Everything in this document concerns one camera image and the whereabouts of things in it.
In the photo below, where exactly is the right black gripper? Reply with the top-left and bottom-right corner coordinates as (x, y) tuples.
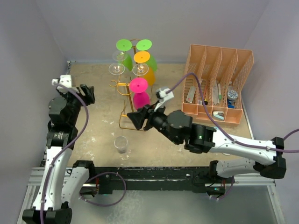
(127, 100), (180, 145)

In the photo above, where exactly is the round blue tin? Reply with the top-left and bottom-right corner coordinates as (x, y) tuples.
(227, 90), (239, 102)

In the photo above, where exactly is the yellow plastic goblet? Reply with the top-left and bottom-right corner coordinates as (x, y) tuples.
(132, 51), (156, 86)

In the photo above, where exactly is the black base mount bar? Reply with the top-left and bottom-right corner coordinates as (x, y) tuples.
(72, 160), (235, 196)

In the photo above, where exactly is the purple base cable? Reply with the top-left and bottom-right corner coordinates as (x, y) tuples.
(209, 176), (235, 201)
(78, 172), (127, 207)

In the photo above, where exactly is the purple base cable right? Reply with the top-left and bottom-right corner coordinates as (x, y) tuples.
(209, 176), (235, 201)

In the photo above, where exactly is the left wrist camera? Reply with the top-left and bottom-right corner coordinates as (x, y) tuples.
(51, 75), (79, 93)

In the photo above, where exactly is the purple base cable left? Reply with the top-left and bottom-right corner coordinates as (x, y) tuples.
(78, 172), (127, 207)

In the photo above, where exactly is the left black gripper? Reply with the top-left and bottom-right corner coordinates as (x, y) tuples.
(57, 84), (94, 126)

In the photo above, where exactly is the orange plastic desk organizer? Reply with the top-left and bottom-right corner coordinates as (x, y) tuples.
(182, 44), (254, 126)

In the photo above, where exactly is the gold wire glass rack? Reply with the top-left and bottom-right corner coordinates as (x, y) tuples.
(109, 39), (139, 130)

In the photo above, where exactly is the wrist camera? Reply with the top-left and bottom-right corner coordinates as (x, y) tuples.
(154, 87), (174, 112)
(51, 75), (79, 93)

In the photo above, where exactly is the clear glass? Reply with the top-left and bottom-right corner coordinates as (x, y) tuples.
(132, 63), (149, 77)
(108, 63), (126, 76)
(114, 136), (131, 160)
(112, 50), (128, 63)

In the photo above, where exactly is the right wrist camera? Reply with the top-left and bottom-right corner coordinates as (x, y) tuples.
(154, 87), (174, 112)

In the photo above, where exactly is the small green wine glass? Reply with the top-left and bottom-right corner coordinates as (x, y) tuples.
(116, 39), (133, 71)

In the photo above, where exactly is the large green wine glass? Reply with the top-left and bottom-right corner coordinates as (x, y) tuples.
(134, 39), (157, 71)

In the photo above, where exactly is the white blue tape dispenser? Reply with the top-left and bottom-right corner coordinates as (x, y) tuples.
(213, 111), (225, 121)

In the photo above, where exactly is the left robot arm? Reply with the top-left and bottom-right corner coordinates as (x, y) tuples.
(22, 84), (96, 224)

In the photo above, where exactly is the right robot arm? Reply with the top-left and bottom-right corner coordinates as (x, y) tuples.
(127, 105), (286, 182)

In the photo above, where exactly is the pink plastic goblet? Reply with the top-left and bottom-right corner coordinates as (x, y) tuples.
(129, 77), (150, 110)

